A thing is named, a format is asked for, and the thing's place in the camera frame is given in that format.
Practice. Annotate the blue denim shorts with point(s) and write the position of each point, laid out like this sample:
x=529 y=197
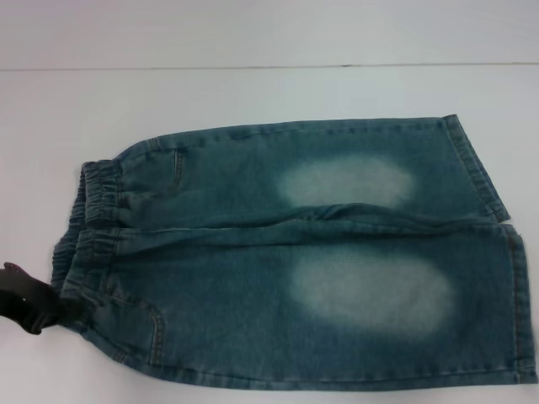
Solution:
x=252 y=202

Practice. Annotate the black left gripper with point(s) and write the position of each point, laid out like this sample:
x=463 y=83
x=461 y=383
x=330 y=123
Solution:
x=29 y=303

